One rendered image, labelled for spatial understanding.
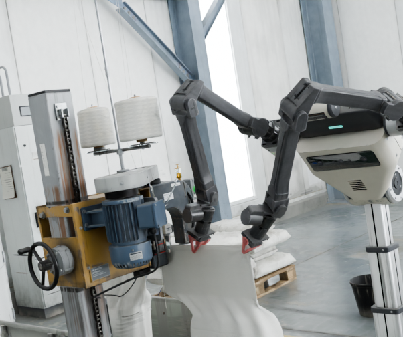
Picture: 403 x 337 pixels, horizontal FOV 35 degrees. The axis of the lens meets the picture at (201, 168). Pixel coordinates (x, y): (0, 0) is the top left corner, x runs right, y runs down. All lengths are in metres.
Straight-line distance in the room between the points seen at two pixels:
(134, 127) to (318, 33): 9.02
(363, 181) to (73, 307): 1.21
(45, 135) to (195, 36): 6.18
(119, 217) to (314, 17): 9.26
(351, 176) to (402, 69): 8.25
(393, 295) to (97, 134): 1.36
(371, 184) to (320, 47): 8.69
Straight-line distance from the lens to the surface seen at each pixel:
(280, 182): 2.18
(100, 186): 2.26
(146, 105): 2.36
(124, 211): 2.27
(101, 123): 2.56
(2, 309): 5.38
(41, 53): 7.33
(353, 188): 2.65
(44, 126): 2.42
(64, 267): 2.38
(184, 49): 8.70
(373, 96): 2.19
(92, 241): 2.41
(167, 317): 3.28
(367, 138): 2.45
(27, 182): 6.28
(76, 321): 2.50
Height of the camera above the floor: 1.51
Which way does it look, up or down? 3 degrees down
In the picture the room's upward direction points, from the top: 9 degrees counter-clockwise
